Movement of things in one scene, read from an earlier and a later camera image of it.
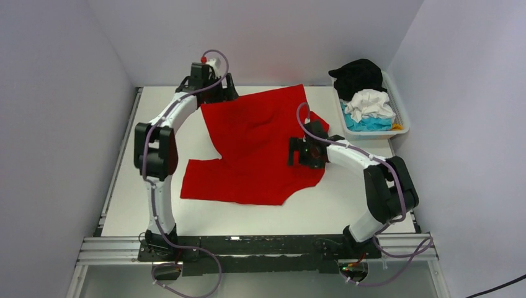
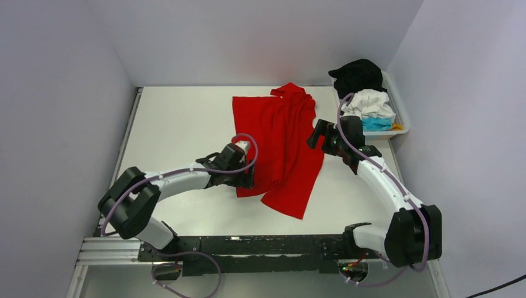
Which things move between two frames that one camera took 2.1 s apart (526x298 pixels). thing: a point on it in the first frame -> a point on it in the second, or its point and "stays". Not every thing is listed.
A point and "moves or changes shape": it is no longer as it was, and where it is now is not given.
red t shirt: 250,133 moves or changes shape
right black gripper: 298,144 -> 322,128
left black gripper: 225,94 -> 245,180
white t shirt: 368,103 stays
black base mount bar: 258,256 stays
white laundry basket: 401,117 stays
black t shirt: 356,76 stays
